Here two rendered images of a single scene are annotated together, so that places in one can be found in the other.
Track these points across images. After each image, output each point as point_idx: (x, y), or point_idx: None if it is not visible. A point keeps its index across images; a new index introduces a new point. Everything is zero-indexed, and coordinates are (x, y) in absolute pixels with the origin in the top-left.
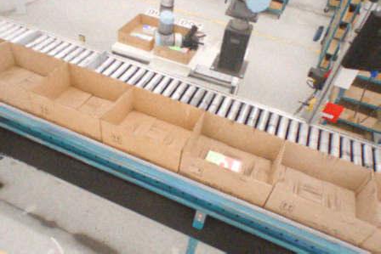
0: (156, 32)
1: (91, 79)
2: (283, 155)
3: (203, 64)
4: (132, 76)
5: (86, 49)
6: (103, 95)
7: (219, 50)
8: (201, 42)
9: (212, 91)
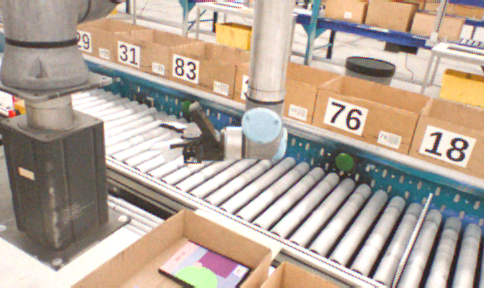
0: (284, 128)
1: (375, 119)
2: (164, 65)
3: (136, 235)
4: None
5: None
6: (353, 133)
7: (35, 285)
8: (182, 125)
9: (161, 181)
